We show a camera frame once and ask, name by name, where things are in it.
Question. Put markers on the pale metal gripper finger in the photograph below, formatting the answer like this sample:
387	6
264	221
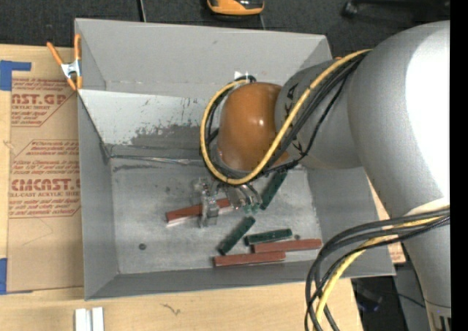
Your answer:
210	210
199	190

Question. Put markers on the red-brown flat block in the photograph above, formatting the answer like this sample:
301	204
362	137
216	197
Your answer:
289	245
183	213
248	259

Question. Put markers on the dark green flat block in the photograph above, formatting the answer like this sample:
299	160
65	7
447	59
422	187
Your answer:
268	236
273	190
237	235

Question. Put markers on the grey metal bin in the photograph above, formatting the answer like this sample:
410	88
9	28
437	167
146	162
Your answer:
153	132

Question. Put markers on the brown cardboard board, red print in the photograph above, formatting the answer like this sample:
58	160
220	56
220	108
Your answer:
44	176

